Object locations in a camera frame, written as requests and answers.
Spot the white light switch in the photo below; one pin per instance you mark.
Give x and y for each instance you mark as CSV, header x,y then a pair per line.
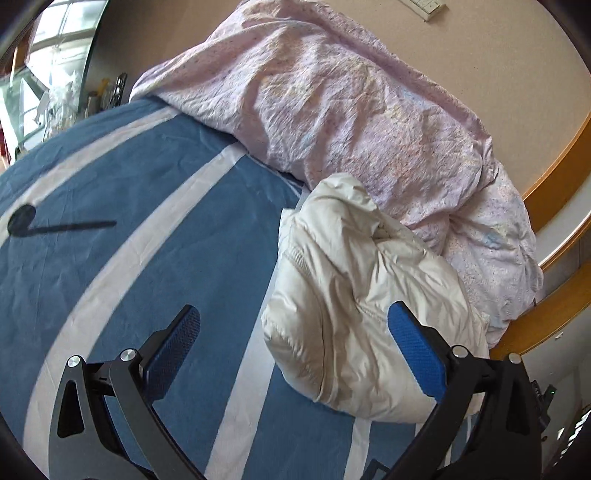
x,y
427,7

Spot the blue striped bed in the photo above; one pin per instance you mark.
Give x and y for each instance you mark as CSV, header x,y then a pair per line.
x,y
138,258

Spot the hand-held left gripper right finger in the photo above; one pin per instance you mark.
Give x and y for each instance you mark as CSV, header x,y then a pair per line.
x,y
413,346

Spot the pink floral duvet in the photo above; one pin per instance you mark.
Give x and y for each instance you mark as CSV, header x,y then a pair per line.
x,y
351,106

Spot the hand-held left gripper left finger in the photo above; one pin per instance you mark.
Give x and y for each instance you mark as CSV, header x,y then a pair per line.
x,y
178,341

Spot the white puffer jacket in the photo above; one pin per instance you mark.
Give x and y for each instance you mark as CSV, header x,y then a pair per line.
x,y
351,300

